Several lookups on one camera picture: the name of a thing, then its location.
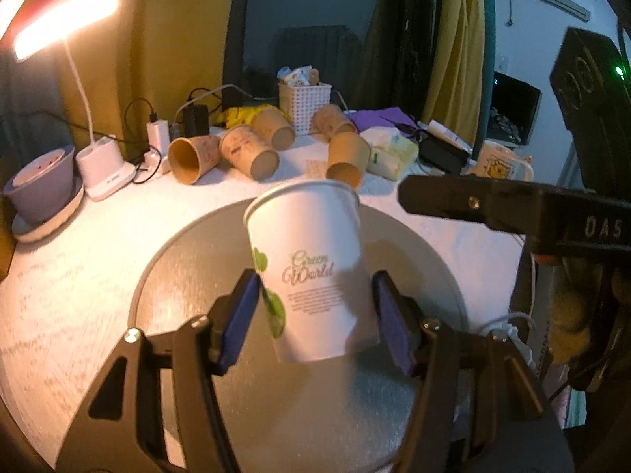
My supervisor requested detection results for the round grey placemat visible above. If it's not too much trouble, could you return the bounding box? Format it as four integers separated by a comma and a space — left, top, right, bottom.
128, 202, 467, 472

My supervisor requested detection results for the brown paper cup rear middle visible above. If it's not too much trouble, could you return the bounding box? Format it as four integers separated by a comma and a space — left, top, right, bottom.
251, 107, 295, 151

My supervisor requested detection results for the yellow curtain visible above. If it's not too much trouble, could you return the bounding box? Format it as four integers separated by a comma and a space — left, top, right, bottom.
69, 0, 244, 158
422, 0, 484, 144

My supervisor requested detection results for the white woven basket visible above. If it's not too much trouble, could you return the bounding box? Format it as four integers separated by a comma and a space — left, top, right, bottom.
278, 83, 332, 136

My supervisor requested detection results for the white desk lamp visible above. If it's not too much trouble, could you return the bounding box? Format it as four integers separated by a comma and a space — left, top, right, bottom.
13, 0, 133, 202

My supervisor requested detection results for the yellow crumpled cloth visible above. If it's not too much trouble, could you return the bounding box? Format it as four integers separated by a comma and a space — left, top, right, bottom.
214, 104, 292, 129

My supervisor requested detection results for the white power strip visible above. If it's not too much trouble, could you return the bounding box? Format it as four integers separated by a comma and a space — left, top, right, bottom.
141, 151, 171, 175

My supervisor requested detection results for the yellow curtain left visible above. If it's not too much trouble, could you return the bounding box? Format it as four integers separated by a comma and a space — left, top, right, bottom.
69, 0, 244, 158

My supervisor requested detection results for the purple cloth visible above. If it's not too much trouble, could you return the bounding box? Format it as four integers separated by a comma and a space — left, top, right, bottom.
347, 107, 417, 131

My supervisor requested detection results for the brown paper cup front right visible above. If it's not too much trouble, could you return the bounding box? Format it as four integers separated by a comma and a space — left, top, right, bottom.
325, 131, 371, 189

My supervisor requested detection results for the yellow curtain right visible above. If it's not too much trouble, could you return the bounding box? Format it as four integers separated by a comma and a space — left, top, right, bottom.
422, 0, 484, 144

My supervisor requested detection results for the white plate under bowl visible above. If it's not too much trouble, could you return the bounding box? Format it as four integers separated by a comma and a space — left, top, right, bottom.
11, 175, 84, 244

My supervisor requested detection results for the brown paper cup rear right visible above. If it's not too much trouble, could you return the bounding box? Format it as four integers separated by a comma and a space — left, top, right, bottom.
311, 105, 357, 141

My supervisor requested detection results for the printed brown paper cup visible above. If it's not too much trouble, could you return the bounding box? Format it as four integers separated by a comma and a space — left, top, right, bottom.
219, 125, 279, 182

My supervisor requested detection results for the white tube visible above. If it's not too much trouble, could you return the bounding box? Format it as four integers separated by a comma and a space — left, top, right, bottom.
427, 120, 473, 155

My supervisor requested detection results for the black power adapter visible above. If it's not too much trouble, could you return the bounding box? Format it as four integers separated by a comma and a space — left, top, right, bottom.
182, 104, 210, 138

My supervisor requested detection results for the dark monitor screen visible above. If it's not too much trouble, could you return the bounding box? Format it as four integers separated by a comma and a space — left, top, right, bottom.
487, 72, 542, 146

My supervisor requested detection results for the white power adapter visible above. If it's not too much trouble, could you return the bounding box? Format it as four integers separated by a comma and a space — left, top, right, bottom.
147, 120, 171, 156

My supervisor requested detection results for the purple bowl with lid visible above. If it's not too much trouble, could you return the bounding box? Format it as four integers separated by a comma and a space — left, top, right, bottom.
2, 145, 75, 225

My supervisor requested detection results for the white cartoon mug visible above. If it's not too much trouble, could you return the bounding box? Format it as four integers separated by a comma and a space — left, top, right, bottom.
469, 140, 534, 182

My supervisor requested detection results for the white Green World paper cup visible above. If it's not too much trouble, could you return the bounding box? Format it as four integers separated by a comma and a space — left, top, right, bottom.
243, 179, 380, 363

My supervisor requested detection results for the tissue pack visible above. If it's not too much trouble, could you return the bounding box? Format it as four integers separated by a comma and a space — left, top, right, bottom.
359, 126, 419, 182

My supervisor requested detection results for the brown paper cup, open left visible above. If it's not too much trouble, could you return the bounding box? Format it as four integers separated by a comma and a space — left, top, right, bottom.
168, 134, 220, 185

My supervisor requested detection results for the black box on table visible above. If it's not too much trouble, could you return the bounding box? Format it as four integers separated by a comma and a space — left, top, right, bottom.
418, 132, 470, 175

